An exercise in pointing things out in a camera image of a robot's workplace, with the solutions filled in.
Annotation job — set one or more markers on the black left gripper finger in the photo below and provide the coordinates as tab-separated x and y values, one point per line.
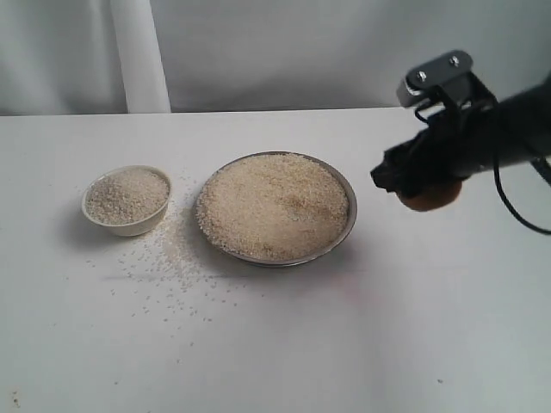
413	166

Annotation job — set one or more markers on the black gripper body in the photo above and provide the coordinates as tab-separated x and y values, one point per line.
516	130

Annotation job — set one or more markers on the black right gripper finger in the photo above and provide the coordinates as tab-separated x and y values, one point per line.
445	90

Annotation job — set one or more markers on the brown wooden cup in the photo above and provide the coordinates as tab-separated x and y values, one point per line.
432	198

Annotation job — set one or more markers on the rice in steel plate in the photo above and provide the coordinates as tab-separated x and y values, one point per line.
273	206

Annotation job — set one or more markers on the spilled rice on table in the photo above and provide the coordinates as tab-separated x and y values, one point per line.
160	286

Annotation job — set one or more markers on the small cream ceramic bowl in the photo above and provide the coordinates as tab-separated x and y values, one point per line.
137	228

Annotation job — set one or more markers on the rice in small bowl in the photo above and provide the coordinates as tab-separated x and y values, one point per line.
126	197

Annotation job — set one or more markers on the round steel plate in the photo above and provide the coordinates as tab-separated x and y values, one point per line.
275	261

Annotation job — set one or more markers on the white backdrop cloth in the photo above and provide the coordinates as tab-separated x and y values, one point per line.
114	57

